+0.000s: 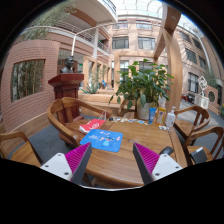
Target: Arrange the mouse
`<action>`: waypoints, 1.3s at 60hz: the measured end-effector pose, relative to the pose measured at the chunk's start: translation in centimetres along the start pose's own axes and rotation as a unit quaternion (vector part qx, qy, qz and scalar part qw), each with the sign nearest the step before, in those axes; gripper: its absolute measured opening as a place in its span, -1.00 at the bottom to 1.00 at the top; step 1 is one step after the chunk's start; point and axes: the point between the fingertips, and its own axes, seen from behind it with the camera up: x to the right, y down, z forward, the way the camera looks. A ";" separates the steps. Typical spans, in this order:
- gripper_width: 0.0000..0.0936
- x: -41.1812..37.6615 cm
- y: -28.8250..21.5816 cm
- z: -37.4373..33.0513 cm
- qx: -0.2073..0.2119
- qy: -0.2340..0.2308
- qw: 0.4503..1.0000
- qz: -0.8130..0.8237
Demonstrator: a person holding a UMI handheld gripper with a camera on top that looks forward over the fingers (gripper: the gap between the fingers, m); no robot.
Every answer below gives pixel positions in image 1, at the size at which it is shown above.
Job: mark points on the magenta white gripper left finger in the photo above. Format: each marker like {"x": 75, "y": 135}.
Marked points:
{"x": 70, "y": 166}

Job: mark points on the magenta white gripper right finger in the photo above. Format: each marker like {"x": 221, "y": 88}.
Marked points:
{"x": 153, "y": 166}

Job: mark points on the black computer mouse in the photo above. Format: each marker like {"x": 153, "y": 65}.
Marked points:
{"x": 167, "y": 150}

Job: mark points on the red white pouch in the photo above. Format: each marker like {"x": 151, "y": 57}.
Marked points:
{"x": 93, "y": 124}

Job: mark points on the black box on chair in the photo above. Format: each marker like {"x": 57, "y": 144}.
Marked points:
{"x": 199, "y": 156}

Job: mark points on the wooden chair near left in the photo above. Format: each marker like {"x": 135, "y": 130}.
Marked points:
{"x": 16, "y": 146}

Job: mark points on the wooden chair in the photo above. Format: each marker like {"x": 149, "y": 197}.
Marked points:
{"x": 210, "y": 139}
{"x": 16, "y": 146}

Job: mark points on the clear pump sanitizer bottle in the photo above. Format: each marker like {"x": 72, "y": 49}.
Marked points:
{"x": 170, "y": 118}

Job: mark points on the yellow spray bottle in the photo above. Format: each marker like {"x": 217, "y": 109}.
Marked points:
{"x": 161, "y": 112}

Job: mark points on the wooden armchair far left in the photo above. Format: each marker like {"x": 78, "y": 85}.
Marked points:
{"x": 64, "y": 115}

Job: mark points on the wooden armchair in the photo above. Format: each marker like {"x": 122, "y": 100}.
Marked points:
{"x": 64, "y": 115}
{"x": 194, "y": 119}

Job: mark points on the blue cylindrical can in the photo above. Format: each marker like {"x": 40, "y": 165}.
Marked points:
{"x": 152, "y": 111}

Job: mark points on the wooden chair near right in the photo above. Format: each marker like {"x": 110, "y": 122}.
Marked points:
{"x": 210, "y": 139}

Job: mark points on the wooden armchair far right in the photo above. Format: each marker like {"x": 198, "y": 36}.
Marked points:
{"x": 194, "y": 119}

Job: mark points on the green potted plant white pot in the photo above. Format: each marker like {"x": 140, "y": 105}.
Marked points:
{"x": 142, "y": 89}

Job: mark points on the dark bronze bust statue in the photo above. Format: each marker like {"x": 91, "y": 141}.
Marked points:
{"x": 69, "y": 62}

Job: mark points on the red wooden pedestal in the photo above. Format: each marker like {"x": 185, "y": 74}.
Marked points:
{"x": 66, "y": 84}

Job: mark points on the wooden pillar post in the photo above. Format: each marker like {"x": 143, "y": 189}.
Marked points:
{"x": 167, "y": 40}

